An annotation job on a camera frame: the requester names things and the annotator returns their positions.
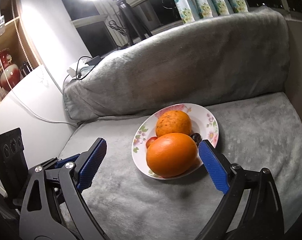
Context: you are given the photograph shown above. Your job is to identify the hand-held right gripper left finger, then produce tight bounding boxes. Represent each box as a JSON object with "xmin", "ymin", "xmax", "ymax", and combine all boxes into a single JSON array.
[{"xmin": 19, "ymin": 138, "xmax": 107, "ymax": 240}]

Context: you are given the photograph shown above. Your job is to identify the coiled black cable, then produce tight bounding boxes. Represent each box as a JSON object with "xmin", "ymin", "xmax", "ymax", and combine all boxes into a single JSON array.
[{"xmin": 108, "ymin": 19, "xmax": 128, "ymax": 34}]

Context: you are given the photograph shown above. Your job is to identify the spotted orange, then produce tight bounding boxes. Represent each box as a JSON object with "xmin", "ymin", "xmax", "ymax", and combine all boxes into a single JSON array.
[{"xmin": 155, "ymin": 110, "xmax": 192, "ymax": 137}]

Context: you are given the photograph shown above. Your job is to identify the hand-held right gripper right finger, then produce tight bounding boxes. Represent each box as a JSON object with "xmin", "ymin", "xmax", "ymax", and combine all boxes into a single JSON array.
[{"xmin": 194, "ymin": 140, "xmax": 284, "ymax": 240}]

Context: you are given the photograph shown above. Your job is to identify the red tomato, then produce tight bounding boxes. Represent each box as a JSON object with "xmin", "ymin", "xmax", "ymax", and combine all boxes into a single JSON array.
[{"xmin": 146, "ymin": 136, "xmax": 158, "ymax": 149}]

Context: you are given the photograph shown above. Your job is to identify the white cable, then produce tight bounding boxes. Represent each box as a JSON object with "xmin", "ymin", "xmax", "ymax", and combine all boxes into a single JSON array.
[{"xmin": 0, "ymin": 31, "xmax": 79, "ymax": 128}]

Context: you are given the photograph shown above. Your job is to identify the dark window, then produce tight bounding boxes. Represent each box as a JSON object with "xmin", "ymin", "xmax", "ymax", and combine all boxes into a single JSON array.
[{"xmin": 126, "ymin": 0, "xmax": 302, "ymax": 28}]

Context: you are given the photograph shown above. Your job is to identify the white floral plate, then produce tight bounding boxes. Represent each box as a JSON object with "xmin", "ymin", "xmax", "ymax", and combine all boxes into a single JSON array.
[{"xmin": 132, "ymin": 103, "xmax": 220, "ymax": 179}]

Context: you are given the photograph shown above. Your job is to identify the dark cups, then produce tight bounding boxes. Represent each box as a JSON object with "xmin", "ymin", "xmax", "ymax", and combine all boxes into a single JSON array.
[{"xmin": 20, "ymin": 60, "xmax": 33, "ymax": 77}]

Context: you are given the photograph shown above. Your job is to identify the black tripod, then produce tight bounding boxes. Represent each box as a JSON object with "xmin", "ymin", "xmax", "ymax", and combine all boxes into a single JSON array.
[{"xmin": 108, "ymin": 0, "xmax": 154, "ymax": 49}]

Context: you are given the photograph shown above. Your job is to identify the floral curtain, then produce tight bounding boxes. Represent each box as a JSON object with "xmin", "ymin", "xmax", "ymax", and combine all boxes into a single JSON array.
[{"xmin": 169, "ymin": 0, "xmax": 250, "ymax": 24}]

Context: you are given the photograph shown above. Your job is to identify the large smooth orange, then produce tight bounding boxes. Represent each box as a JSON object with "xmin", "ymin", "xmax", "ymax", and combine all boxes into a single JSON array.
[{"xmin": 146, "ymin": 133, "xmax": 199, "ymax": 178}]

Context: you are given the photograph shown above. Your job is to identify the white wall charger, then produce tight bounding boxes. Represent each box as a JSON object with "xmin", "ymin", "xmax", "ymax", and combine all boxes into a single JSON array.
[{"xmin": 0, "ymin": 5, "xmax": 5, "ymax": 35}]

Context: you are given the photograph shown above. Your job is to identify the grey fleece bolster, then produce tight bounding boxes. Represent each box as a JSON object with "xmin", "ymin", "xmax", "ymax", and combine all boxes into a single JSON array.
[{"xmin": 63, "ymin": 6, "xmax": 290, "ymax": 120}]

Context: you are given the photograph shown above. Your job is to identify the wooden shelf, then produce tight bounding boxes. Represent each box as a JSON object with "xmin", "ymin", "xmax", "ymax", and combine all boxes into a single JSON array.
[{"xmin": 0, "ymin": 0, "xmax": 45, "ymax": 104}]

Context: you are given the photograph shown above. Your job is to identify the black monitor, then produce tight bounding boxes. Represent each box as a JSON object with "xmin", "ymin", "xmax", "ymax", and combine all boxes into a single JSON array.
[{"xmin": 76, "ymin": 21, "xmax": 118, "ymax": 58}]

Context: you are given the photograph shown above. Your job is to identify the red and white vase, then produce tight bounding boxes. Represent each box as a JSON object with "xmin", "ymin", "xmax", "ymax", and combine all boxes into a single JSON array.
[{"xmin": 0, "ymin": 48, "xmax": 21, "ymax": 92}]

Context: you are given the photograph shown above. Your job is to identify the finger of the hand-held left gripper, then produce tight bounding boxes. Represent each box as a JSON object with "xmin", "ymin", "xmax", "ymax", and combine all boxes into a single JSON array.
[{"xmin": 42, "ymin": 154, "xmax": 79, "ymax": 170}]

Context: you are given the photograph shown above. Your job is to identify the white power adapter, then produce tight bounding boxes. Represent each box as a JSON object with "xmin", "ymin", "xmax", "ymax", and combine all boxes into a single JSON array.
[{"xmin": 67, "ymin": 60, "xmax": 88, "ymax": 78}]

